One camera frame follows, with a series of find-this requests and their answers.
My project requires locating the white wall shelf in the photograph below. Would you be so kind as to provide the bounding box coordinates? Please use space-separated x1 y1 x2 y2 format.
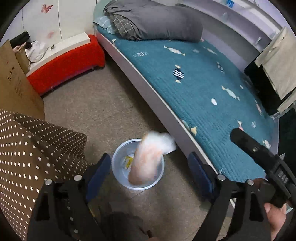
178 0 286 64

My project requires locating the black chair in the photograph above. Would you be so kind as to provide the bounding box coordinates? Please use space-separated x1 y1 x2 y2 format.
244 50 296 117

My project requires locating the clear plastic bin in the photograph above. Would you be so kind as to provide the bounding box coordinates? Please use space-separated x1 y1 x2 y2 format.
111 138 165 191

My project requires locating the grey plaid pillow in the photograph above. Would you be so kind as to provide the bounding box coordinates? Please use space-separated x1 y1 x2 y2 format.
112 14 137 41

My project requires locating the light blue striped pillow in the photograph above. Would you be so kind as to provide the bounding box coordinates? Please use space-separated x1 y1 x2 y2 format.
93 16 119 35

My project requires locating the beige cloth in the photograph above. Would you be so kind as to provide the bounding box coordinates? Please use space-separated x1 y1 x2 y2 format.
254 27 296 100

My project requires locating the black cloth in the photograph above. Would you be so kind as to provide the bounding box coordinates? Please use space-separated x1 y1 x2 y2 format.
10 32 31 47

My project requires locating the person's right hand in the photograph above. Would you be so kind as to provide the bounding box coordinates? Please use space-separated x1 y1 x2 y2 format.
264 202 288 241

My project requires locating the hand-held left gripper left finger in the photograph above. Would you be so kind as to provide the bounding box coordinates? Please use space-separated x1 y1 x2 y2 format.
27 153 112 241

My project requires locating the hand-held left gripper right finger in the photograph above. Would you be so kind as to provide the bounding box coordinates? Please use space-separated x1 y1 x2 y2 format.
188 151 271 241

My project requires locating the large cardboard box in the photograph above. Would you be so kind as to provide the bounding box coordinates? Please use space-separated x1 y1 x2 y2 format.
0 39 45 121

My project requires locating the brown polka-dot round table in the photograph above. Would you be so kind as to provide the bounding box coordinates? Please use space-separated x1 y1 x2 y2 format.
0 108 94 241

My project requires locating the yellow wrapper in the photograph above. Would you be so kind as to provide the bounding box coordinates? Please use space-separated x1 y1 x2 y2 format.
124 156 134 171

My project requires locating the grey duvet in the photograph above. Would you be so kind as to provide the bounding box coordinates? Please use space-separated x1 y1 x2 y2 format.
103 0 204 43

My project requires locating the white cloth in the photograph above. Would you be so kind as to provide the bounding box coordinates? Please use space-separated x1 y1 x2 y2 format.
25 40 48 63

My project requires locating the red bench with white top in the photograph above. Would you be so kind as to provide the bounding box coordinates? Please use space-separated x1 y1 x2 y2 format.
25 32 106 97

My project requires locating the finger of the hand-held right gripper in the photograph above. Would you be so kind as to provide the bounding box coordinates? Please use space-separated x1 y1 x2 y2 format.
230 128 279 173

